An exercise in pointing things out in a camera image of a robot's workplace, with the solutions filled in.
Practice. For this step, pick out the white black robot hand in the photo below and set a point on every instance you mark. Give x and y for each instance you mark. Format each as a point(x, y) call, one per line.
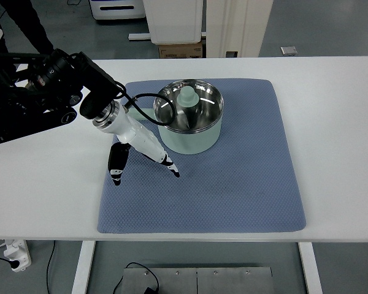
point(130, 134)

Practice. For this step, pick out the green pot with handle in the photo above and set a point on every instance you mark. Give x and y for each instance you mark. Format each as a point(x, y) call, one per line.
point(190, 143)

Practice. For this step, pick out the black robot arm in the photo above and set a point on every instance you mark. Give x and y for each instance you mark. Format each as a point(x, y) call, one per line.
point(42, 92)

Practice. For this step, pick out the glass lid with green knob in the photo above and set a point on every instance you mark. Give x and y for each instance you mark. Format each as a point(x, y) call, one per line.
point(193, 106)

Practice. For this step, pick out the cardboard box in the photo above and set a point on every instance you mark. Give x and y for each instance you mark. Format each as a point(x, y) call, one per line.
point(181, 51)

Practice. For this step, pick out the white appliance with slot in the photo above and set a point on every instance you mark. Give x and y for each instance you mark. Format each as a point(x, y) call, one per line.
point(117, 10)

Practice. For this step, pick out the white cabinet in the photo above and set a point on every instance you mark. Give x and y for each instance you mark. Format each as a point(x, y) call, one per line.
point(172, 22)

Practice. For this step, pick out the person in dark clothes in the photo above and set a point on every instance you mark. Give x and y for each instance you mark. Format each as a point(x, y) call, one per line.
point(27, 20)

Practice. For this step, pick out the blue textured mat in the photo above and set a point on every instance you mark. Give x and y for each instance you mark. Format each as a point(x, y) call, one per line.
point(245, 183)

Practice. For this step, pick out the white pillar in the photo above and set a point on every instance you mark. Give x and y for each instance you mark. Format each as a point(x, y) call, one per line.
point(236, 27)

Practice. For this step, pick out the white power strip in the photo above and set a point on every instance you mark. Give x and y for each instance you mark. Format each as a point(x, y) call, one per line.
point(17, 252)

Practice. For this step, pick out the grey floor plate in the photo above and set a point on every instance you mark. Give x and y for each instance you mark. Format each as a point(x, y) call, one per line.
point(289, 51)

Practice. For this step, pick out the metal base plate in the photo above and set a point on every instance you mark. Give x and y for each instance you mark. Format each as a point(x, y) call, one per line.
point(198, 280)

